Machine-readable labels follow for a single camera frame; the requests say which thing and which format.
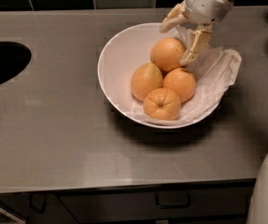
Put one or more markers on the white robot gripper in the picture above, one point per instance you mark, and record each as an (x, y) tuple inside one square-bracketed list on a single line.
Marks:
[(205, 4)]

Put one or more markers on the orange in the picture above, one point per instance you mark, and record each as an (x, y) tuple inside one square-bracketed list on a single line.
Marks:
[(167, 53), (182, 82), (146, 78), (162, 104)]

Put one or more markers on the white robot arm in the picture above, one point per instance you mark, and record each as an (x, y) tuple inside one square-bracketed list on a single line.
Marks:
[(258, 208)]

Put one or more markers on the white ceramic bowl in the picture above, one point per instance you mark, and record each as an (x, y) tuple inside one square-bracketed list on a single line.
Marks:
[(125, 52)]

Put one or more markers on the white paper napkin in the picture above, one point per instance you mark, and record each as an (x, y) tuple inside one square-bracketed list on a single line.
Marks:
[(215, 71)]

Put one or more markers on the dark cabinet drawer front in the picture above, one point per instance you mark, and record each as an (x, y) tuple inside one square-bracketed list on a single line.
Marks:
[(214, 202)]

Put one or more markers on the black round object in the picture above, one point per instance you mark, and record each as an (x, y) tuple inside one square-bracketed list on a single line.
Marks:
[(14, 57)]

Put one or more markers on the black drawer handle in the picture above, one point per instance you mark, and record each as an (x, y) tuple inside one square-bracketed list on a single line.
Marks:
[(172, 200)]

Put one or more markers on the black cabinet handle left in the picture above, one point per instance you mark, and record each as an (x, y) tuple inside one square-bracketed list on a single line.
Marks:
[(37, 202)]

